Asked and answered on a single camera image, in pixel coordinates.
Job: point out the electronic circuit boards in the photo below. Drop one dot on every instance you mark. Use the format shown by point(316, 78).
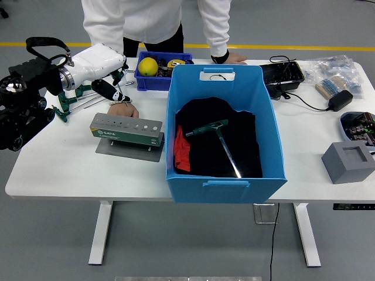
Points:
point(360, 126)

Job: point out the person's right forearm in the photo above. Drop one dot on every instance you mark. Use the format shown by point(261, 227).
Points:
point(102, 35)

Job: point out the red cloth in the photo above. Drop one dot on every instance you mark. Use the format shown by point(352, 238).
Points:
point(181, 152)

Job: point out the metal floor plate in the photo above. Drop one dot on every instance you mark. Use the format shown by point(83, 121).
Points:
point(263, 213)

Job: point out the black table control panel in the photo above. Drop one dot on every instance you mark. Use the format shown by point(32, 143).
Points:
point(351, 207)

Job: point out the grey block with square recess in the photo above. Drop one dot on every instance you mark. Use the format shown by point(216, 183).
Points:
point(345, 172)

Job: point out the person's left forearm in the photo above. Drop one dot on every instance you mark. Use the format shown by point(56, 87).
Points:
point(216, 35)

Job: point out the person's left hand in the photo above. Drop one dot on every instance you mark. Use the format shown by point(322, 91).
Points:
point(235, 59)

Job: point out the black cloth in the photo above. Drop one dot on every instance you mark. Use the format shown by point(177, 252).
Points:
point(249, 146)

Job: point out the dark brown round spool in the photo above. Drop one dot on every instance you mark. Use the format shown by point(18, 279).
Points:
point(162, 62)

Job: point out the black power adapter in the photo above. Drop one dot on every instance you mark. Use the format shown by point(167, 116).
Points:
point(340, 101)

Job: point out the pale blue oval tray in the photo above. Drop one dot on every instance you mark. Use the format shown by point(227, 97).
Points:
point(344, 124)

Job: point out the yellow ball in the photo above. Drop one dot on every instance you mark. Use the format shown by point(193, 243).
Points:
point(148, 66)

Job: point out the clear plastic parts bags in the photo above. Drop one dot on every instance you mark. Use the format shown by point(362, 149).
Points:
point(337, 65)

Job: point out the person's right hand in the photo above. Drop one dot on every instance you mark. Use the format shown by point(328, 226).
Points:
point(124, 110)

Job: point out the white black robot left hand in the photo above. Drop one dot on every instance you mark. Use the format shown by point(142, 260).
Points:
point(93, 63)

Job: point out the white table leg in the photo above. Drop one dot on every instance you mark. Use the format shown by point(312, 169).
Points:
point(307, 234)
point(101, 234)

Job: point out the resistor tape bundle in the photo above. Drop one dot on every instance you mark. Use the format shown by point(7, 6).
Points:
point(329, 86)

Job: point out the yellow tape measure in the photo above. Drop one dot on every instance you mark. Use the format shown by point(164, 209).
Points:
point(175, 63)

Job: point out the large blue plastic box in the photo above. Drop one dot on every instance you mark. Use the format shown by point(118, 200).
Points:
point(222, 193)

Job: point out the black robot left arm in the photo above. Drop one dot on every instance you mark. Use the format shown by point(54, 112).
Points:
point(17, 123)

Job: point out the black wristwatch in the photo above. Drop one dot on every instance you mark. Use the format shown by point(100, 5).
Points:
point(221, 58)

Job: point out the small blue parts bin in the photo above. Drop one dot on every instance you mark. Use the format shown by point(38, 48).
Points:
point(152, 83)

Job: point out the person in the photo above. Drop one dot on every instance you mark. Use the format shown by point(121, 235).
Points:
point(152, 20)

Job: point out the black chair caster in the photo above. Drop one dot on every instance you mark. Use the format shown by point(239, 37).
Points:
point(3, 12)

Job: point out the black plastic tray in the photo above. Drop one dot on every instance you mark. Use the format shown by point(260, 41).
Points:
point(281, 73)

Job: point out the green metal wrench stand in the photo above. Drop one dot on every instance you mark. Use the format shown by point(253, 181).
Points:
point(126, 136)

